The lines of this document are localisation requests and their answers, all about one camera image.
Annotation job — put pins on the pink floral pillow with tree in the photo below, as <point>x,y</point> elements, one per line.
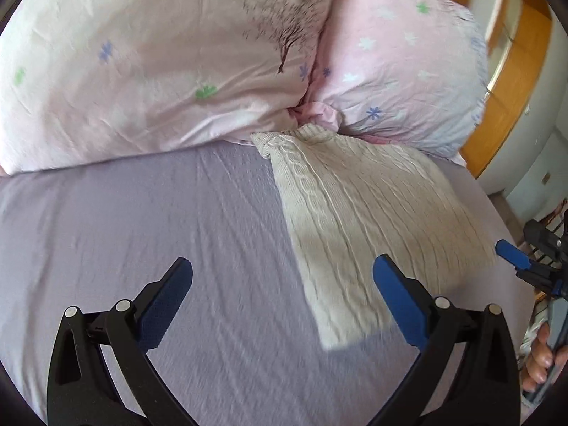
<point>155,66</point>

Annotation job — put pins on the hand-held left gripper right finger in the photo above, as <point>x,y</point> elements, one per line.
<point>401,301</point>

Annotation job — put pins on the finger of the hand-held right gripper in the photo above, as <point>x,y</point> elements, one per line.
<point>543,236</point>
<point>512,254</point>

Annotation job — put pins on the wooden framed glass door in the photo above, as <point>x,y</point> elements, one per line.
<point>510,75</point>

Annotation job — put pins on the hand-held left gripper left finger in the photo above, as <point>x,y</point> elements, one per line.
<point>165,301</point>

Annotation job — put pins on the lavender bed sheet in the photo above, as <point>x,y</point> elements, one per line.
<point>155,239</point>

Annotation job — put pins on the person's right hand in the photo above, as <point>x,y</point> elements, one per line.
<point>537,359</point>

